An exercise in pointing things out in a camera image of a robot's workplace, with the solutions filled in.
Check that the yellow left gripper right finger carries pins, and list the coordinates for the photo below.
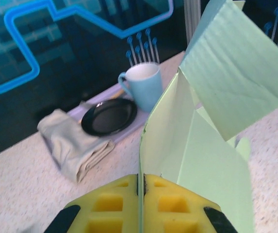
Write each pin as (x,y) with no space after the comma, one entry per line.
(173,213)

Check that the light blue mug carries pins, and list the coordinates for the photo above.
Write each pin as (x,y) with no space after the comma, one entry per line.
(146,89)

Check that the lavender tray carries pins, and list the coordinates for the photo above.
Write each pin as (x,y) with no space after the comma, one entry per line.
(134,126)

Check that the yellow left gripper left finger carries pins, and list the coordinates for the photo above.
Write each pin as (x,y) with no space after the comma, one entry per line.
(109,213)

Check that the green paper box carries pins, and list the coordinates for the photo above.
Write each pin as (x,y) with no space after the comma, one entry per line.
(214,157)

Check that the black plate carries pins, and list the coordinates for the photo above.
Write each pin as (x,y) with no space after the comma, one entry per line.
(109,119)

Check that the aluminium frame post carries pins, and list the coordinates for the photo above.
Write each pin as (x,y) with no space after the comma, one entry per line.
(192,24)

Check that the grey folded cloth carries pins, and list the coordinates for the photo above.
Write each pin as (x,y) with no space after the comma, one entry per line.
(66,145)

